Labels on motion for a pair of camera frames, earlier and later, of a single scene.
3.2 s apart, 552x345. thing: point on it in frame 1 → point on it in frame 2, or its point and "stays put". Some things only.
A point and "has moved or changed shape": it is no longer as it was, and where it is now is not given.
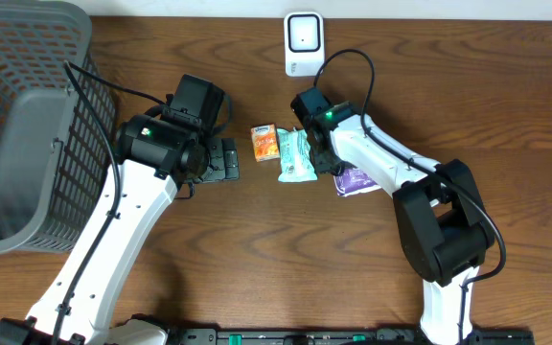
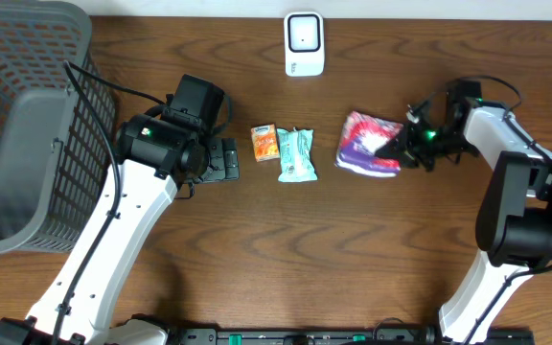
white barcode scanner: (304, 43) stays put
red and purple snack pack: (354, 181) has moved or changed shape
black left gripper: (228, 158) stays put
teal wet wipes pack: (297, 164) stays put
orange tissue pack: (265, 144) stays put
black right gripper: (321, 156) → (420, 145)
